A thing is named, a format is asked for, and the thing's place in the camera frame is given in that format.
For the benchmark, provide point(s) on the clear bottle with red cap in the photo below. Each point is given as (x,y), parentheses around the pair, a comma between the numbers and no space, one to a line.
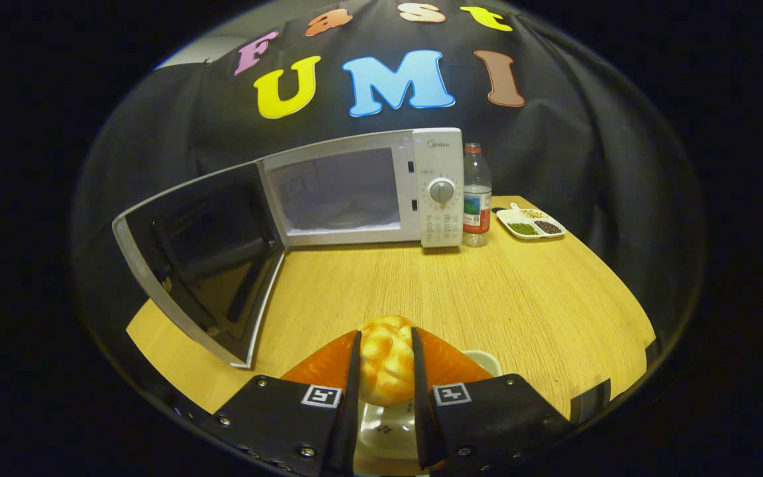
(477,212)

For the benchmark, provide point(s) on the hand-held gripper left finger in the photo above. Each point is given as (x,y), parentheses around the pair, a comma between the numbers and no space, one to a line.
(350,424)

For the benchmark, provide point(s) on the white patterned plate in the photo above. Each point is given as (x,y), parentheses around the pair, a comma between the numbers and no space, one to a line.
(385,434)

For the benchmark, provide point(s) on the golden bread roll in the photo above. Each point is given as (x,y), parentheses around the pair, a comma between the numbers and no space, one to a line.
(387,361)

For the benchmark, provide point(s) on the black tape strip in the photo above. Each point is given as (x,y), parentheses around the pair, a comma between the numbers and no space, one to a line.
(590,401)
(653,352)

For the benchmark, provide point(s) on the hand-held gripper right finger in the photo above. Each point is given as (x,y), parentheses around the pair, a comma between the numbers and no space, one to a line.
(423,424)

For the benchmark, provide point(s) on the white divided dish with beans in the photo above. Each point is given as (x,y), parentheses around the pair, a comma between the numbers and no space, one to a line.
(530,225)

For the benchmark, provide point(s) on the white microwave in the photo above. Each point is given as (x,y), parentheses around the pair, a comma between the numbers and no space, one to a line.
(438,159)

